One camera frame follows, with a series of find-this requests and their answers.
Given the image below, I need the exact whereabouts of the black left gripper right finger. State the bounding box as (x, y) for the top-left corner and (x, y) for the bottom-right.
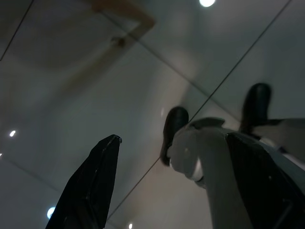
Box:
(224, 132), (305, 229)

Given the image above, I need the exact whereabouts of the black robot right foot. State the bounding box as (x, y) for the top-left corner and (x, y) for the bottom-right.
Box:
(239, 83), (273, 134)

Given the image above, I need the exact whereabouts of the black robot foot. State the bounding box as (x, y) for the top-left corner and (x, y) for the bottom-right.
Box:
(239, 83), (273, 134)
(160, 106), (190, 167)

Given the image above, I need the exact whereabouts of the black robot left foot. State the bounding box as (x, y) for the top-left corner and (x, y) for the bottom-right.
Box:
(160, 106), (190, 167)

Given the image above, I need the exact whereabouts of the grey robot right leg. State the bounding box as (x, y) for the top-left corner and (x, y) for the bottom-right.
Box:
(251, 118), (305, 172)

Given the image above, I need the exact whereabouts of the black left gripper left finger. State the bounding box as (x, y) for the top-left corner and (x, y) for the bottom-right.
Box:
(45, 134), (122, 229)

